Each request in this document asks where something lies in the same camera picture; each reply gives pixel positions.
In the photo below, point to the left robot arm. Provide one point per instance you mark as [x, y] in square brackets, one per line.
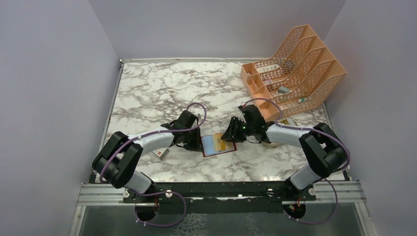
[118, 159]

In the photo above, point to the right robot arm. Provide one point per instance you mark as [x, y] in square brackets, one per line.
[324, 152]

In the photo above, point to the white box in organizer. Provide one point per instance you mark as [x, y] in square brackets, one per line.
[269, 68]

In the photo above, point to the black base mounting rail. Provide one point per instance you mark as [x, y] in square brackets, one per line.
[276, 190]

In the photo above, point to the grey item in organizer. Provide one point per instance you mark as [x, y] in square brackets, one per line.
[283, 90]

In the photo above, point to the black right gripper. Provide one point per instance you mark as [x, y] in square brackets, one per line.
[231, 134]

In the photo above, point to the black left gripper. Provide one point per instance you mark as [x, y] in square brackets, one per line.
[196, 145]

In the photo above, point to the red leather card holder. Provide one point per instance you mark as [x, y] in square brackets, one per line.
[220, 152]

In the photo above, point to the small white card box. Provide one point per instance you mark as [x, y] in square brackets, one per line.
[161, 152]

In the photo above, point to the aluminium frame rail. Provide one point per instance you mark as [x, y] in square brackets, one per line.
[106, 195]

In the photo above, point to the peach plastic file organizer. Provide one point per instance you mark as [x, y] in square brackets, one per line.
[307, 67]

